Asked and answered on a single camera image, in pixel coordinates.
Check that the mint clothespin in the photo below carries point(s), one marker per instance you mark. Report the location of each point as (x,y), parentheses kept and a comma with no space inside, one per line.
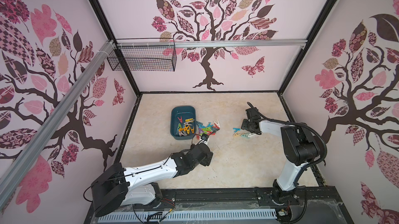
(248,135)

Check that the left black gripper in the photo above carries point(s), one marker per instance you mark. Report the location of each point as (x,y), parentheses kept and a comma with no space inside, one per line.
(207,160)

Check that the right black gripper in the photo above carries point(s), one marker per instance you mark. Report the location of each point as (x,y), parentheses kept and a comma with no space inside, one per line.
(246,126)

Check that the back aluminium rail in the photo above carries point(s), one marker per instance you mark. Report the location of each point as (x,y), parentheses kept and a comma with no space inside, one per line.
(217,44)

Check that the black wire basket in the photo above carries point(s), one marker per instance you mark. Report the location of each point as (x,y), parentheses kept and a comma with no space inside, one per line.
(144,54)

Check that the dark teal storage box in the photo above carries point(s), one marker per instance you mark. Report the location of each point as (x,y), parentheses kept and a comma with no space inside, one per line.
(181,131)

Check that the white slotted cable duct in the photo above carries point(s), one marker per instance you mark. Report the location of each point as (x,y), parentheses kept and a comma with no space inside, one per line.
(199,216)

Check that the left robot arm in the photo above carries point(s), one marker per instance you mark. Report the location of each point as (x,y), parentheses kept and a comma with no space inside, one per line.
(119,186)

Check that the aluminium rail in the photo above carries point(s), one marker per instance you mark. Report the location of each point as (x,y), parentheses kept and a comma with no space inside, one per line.
(19,168)
(217,44)

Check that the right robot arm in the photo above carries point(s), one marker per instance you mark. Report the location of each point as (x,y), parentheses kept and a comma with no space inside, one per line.
(300,147)

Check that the green clothespin in pile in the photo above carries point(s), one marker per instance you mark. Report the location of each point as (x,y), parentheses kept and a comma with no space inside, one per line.
(205,128)

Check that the beige clothespin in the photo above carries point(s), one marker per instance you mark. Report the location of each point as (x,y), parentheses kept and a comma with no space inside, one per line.
(237,134)

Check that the left aluminium rail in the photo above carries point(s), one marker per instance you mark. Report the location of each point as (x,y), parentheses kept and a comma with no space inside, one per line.
(19,168)

